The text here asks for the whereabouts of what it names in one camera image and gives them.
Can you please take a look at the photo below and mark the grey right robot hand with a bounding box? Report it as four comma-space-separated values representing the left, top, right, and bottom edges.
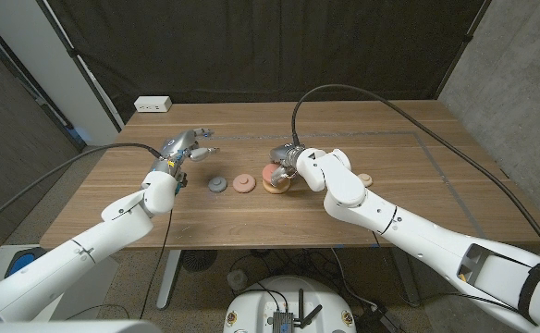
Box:
268, 142, 306, 189

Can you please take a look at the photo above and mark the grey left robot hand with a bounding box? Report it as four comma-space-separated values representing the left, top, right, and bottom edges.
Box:
152, 128, 220, 175

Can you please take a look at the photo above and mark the coral red disk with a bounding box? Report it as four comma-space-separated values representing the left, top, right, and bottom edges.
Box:
261, 162, 283, 185

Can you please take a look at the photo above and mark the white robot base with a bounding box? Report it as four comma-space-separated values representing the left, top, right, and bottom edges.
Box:
222, 275, 358, 333

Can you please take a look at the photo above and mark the large orange disk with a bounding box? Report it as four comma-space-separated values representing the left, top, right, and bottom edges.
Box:
262, 178, 292, 195

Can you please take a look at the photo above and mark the white power strip box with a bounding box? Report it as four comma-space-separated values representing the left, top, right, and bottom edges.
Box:
133, 95, 173, 114

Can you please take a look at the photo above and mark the dusty pink disk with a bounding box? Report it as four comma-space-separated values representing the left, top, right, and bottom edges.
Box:
232, 173, 257, 194

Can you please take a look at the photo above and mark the black backdrop curtain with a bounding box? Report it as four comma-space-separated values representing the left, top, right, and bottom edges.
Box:
36, 0, 491, 124

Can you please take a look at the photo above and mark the round black floor fan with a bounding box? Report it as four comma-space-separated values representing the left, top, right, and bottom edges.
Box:
180, 249, 218, 273

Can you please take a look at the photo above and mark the metal table leg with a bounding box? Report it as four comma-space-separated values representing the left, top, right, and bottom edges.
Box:
156, 249, 183, 310
389, 252, 423, 309

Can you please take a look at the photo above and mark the round grey floor object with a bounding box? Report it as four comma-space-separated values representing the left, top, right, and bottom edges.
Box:
227, 269, 249, 292

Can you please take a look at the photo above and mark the black backdrop stand pole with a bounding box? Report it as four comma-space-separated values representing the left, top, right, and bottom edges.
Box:
434, 0, 493, 101
36, 0, 123, 133

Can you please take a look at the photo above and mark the grey box with black antennas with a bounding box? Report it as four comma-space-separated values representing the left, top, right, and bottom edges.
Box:
269, 289, 325, 333

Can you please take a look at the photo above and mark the black floor power strip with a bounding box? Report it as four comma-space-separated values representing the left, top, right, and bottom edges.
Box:
355, 304, 403, 333

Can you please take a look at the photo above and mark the blue foot pedal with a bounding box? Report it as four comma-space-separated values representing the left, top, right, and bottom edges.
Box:
4, 247, 49, 278

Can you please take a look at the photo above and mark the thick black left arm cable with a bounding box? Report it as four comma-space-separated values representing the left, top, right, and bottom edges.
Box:
0, 142, 163, 232

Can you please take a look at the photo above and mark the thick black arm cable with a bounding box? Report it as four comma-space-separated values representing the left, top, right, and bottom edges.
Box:
0, 142, 163, 232
290, 83, 540, 272

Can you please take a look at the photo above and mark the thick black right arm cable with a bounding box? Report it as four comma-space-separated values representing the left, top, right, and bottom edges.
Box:
290, 83, 540, 272

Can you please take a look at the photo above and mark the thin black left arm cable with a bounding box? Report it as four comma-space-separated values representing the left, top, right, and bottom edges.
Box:
139, 208, 174, 320

